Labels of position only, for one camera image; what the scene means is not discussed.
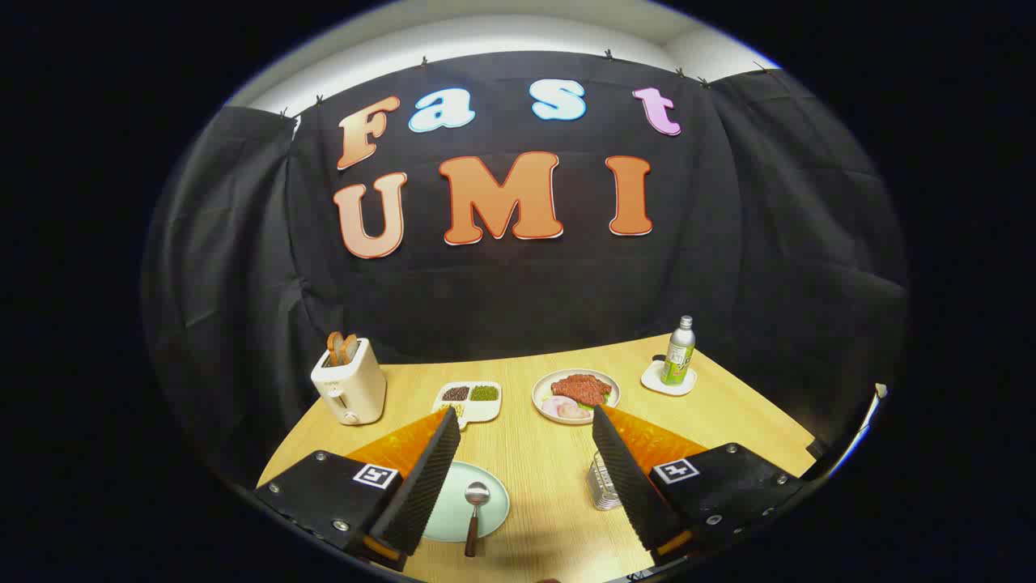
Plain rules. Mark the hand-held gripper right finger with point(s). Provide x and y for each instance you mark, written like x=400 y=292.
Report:
x=631 y=486

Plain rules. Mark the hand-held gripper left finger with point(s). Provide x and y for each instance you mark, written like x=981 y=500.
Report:
x=421 y=494

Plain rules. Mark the light blue plate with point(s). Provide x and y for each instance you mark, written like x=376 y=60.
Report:
x=449 y=516

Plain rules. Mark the green lettuce leaf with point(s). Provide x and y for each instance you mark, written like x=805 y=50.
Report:
x=605 y=399

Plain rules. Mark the pile of yellow beans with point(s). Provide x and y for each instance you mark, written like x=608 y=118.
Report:
x=455 y=409

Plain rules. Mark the red-pink ham slice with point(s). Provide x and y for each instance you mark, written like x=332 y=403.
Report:
x=576 y=412

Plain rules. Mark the white round food plate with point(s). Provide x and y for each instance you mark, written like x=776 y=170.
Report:
x=609 y=387

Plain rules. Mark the pile of dark beans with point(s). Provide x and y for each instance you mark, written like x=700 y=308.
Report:
x=456 y=393

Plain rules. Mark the white divided snack dish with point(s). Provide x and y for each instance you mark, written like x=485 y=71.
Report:
x=486 y=409

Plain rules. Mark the brown steak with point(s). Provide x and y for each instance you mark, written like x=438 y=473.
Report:
x=581 y=389

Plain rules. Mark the white square coaster dish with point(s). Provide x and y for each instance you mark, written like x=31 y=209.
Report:
x=655 y=379

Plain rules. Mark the pale pink ham slice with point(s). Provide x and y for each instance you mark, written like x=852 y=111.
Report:
x=554 y=405

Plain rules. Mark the pile of green beans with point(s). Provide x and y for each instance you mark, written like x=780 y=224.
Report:
x=485 y=393

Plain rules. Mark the white toaster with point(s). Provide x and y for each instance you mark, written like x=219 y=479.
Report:
x=356 y=385

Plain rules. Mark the silver bottle with green label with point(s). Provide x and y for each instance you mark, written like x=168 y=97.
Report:
x=678 y=360

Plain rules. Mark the brown toast slice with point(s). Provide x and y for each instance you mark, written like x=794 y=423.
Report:
x=334 y=348
x=349 y=348

